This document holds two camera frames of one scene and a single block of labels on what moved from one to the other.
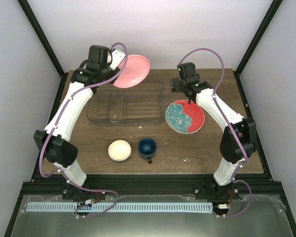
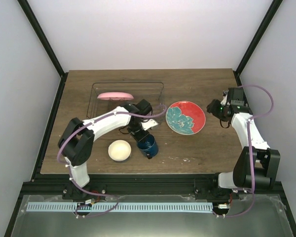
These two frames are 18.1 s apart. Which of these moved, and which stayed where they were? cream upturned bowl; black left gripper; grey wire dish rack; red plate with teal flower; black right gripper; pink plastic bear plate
Moved: black right gripper; pink plastic bear plate; black left gripper
Stayed: cream upturned bowl; red plate with teal flower; grey wire dish rack
